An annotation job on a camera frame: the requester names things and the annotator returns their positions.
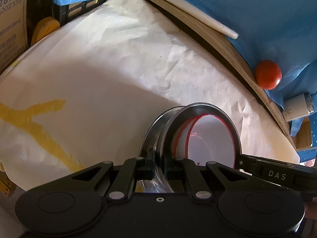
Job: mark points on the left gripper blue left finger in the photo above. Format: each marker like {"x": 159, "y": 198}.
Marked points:
{"x": 125, "y": 177}

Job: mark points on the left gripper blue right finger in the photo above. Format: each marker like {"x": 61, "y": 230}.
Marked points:
{"x": 187, "y": 173}

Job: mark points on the deep steel bowl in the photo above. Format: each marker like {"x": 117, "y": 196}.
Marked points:
{"x": 184, "y": 114}

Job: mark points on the dark steel plate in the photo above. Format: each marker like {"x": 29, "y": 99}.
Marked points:
{"x": 158, "y": 184}

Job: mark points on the white ceramic bowl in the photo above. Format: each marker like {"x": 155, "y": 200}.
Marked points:
{"x": 209, "y": 139}
{"x": 178, "y": 145}

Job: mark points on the person's right hand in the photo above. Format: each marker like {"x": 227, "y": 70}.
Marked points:
{"x": 311, "y": 210}

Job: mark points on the blue dotted tent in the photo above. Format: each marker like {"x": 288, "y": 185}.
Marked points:
{"x": 310, "y": 154}

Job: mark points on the white thermos cup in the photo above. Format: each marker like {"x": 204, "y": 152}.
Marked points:
{"x": 298, "y": 107}

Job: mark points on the cream paper table cover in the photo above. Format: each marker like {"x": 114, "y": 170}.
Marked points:
{"x": 89, "y": 91}

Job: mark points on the red tomato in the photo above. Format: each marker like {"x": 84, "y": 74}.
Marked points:
{"x": 268, "y": 74}

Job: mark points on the wooden shelf tray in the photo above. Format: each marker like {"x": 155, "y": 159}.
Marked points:
{"x": 218, "y": 45}

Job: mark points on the white rolling pin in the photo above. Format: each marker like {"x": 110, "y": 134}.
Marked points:
{"x": 204, "y": 18}

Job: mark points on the light blue hanging coat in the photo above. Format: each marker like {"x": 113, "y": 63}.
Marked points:
{"x": 283, "y": 31}

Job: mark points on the orange round object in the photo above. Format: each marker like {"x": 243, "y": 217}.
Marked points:
{"x": 45, "y": 27}

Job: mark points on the black plastic crate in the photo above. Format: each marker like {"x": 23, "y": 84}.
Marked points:
{"x": 66, "y": 13}

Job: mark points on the lower cardboard box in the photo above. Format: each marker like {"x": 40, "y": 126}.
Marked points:
{"x": 13, "y": 31}

